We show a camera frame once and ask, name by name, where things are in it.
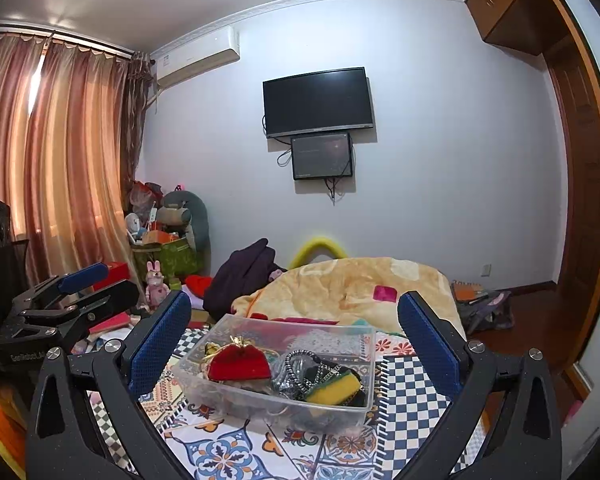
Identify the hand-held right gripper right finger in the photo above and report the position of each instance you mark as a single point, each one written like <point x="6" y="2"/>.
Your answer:
<point x="427" y="340"/>

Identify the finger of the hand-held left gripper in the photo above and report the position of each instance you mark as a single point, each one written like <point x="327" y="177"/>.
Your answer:
<point x="112" y="297"/>
<point x="82" y="277"/>

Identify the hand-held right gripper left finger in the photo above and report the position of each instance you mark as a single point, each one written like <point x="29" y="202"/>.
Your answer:
<point x="160" y="340"/>

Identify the red pouch with gold trim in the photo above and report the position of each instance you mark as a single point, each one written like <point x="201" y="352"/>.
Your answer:
<point x="240" y="362"/>

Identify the clear plastic storage box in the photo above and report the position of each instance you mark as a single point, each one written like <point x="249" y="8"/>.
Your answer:
<point x="240" y="395"/>

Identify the yellow sponge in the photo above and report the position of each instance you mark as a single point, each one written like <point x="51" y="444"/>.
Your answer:
<point x="335" y="389"/>

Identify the red box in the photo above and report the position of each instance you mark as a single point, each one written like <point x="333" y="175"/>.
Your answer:
<point x="119" y="270"/>

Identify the pile of papers and books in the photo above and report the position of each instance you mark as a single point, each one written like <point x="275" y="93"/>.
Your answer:
<point x="107" y="327"/>

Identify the pink rabbit toy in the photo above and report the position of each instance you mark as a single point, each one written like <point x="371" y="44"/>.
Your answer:
<point x="157" y="285"/>

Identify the orange notebook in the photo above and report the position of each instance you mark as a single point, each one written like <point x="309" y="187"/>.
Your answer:
<point x="467" y="291"/>

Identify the grey purple backpack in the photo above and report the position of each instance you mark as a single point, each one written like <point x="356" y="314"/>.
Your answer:
<point x="485" y="310"/>

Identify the red plush cushion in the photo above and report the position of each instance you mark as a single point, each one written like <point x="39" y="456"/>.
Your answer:
<point x="197" y="284"/>

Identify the teal cloth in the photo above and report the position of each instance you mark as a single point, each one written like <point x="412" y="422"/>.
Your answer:
<point x="362" y="322"/>

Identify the green gift bag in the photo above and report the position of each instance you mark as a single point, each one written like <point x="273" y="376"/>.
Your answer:
<point x="172" y="260"/>

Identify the orange yellow cloth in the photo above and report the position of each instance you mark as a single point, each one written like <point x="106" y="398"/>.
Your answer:
<point x="2" y="425"/>

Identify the blue checked spiral notebook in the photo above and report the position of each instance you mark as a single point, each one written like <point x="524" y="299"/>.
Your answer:
<point x="420" y="420"/>

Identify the red plastic bag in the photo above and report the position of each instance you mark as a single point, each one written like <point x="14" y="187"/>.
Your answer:
<point x="144" y="197"/>

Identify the dark jacket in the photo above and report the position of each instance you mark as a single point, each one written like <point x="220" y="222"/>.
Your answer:
<point x="240" y="275"/>

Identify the yellow floral blanket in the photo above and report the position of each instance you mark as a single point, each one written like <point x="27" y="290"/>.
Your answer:
<point x="340" y="280"/>

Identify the green dinosaur plush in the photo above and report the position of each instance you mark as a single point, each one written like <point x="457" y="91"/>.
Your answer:
<point x="192" y="217"/>

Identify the orange pink curtain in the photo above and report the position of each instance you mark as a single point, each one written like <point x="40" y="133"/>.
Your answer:
<point x="60" y="160"/>

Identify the red cloth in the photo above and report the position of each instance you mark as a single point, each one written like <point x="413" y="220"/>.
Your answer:
<point x="295" y="318"/>

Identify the patterned bed sheet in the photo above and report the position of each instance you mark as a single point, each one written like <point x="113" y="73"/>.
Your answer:
<point x="240" y="452"/>

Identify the brown patterned curtain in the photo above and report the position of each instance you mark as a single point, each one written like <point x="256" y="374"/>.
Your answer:
<point x="140" y="120"/>

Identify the white air conditioner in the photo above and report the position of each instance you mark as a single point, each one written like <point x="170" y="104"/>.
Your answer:
<point x="200" y="57"/>

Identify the wooden overhead cabinet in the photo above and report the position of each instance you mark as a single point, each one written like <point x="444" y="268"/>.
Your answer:
<point x="510" y="5"/>

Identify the white wall socket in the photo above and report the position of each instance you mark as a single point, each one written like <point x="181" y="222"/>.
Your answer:
<point x="486" y="270"/>

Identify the small black wall monitor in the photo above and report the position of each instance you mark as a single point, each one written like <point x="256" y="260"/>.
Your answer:
<point x="321" y="156"/>

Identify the wooden door frame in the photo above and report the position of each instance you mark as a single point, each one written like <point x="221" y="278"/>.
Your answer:
<point x="587" y="185"/>

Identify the white curtain rail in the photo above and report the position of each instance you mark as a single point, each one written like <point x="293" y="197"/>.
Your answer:
<point x="60" y="35"/>

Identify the black wall television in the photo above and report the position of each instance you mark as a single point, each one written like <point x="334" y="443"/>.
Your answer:
<point x="317" y="102"/>

